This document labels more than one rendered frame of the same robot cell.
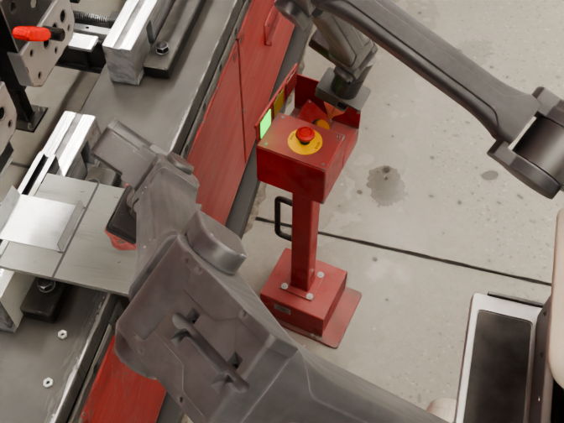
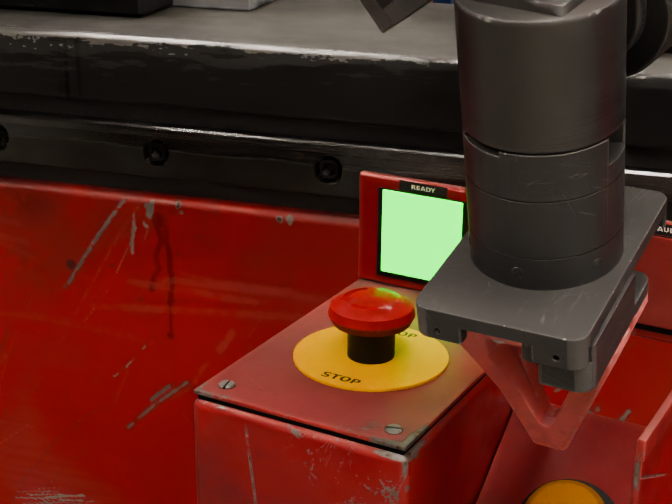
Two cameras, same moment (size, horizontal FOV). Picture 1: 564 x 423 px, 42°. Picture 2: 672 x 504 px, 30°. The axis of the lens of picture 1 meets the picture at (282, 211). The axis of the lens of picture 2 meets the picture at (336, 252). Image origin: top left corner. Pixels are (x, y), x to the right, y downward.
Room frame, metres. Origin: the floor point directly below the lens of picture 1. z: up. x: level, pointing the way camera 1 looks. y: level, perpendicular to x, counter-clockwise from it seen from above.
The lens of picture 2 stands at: (1.02, -0.58, 1.03)
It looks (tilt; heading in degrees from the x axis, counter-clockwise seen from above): 20 degrees down; 94
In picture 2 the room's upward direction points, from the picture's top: 1 degrees clockwise
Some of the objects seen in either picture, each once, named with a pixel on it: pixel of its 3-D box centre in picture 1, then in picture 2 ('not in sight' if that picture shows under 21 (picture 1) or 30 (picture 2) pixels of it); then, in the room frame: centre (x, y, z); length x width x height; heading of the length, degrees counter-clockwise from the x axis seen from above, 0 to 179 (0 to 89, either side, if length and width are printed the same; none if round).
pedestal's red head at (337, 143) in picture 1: (309, 133); (469, 430); (1.05, -0.06, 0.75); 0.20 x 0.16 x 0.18; 155
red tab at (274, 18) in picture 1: (274, 18); not in sight; (1.62, 0.02, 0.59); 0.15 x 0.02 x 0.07; 166
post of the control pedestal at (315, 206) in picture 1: (305, 227); not in sight; (1.05, -0.06, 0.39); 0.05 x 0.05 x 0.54; 65
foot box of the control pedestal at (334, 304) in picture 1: (311, 295); not in sight; (1.03, -0.09, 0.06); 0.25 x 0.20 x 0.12; 65
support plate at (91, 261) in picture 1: (102, 235); not in sight; (0.63, 0.28, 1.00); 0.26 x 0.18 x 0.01; 76
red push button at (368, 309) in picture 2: (305, 137); (371, 333); (1.00, -0.05, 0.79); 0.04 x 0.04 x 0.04
